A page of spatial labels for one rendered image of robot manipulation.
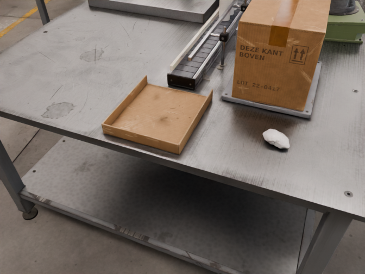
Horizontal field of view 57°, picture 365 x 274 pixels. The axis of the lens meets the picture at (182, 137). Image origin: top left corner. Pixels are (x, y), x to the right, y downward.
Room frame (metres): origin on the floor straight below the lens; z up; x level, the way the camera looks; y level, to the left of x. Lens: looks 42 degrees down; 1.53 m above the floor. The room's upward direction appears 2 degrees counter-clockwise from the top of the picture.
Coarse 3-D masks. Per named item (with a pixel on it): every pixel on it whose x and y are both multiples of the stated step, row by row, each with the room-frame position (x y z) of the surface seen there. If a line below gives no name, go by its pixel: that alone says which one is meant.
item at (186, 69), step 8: (240, 0) 1.74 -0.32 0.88; (240, 8) 1.63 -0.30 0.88; (232, 16) 1.54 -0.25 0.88; (224, 24) 1.45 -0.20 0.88; (216, 32) 1.37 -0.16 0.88; (200, 40) 1.30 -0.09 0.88; (208, 40) 1.30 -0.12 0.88; (216, 40) 1.30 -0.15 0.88; (192, 48) 1.23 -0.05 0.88; (208, 48) 1.23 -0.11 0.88; (200, 56) 1.17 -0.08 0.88; (184, 64) 1.11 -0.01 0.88; (192, 64) 1.11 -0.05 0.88; (200, 64) 1.11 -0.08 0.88; (176, 72) 1.06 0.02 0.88; (184, 72) 1.05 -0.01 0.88; (192, 72) 1.05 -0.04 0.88
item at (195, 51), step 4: (236, 0) 1.53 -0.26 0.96; (232, 4) 1.47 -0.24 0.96; (228, 8) 1.43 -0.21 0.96; (224, 12) 1.39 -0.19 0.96; (228, 12) 1.41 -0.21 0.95; (224, 16) 1.36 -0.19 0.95; (220, 20) 1.31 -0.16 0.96; (216, 24) 1.27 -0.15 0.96; (212, 28) 1.23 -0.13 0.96; (208, 32) 1.20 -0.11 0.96; (212, 32) 1.22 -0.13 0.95; (204, 36) 1.17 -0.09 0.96; (208, 36) 1.17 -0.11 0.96; (204, 40) 1.14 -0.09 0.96; (200, 44) 1.11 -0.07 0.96; (196, 48) 1.08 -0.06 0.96; (200, 48) 1.10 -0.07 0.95; (192, 52) 1.05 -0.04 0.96; (196, 52) 1.06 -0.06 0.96; (188, 56) 1.02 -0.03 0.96; (192, 56) 1.03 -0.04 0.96; (188, 60) 1.02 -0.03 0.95
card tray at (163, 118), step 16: (144, 80) 1.04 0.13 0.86; (128, 96) 0.94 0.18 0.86; (144, 96) 0.98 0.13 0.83; (160, 96) 0.97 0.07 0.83; (176, 96) 0.97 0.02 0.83; (192, 96) 0.97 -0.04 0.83; (208, 96) 0.92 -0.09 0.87; (112, 112) 0.84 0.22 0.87; (128, 112) 0.89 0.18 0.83; (144, 112) 0.89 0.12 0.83; (160, 112) 0.88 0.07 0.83; (176, 112) 0.88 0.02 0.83; (192, 112) 0.88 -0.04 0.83; (112, 128) 0.77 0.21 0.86; (128, 128) 0.80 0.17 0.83; (144, 128) 0.80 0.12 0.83; (160, 128) 0.80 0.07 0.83; (176, 128) 0.80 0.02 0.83; (192, 128) 0.78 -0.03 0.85; (144, 144) 0.73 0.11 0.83; (160, 144) 0.71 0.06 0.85; (176, 144) 0.69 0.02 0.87
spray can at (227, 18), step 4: (220, 0) 1.49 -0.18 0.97; (224, 0) 1.48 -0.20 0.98; (228, 0) 1.48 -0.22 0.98; (220, 4) 1.49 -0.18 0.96; (224, 4) 1.47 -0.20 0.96; (228, 4) 1.48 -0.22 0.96; (220, 8) 1.49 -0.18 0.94; (224, 8) 1.47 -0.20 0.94; (220, 12) 1.49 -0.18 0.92; (220, 16) 1.48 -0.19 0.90; (228, 16) 1.48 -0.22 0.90; (224, 20) 1.47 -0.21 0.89; (228, 20) 1.48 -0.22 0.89
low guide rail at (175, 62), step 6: (216, 12) 1.51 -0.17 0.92; (210, 18) 1.44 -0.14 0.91; (204, 24) 1.38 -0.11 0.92; (204, 30) 1.35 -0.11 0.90; (198, 36) 1.28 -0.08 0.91; (192, 42) 1.22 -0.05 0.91; (186, 48) 1.17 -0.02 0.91; (180, 54) 1.12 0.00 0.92; (174, 60) 1.08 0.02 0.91; (180, 60) 1.11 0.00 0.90; (174, 66) 1.06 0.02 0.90
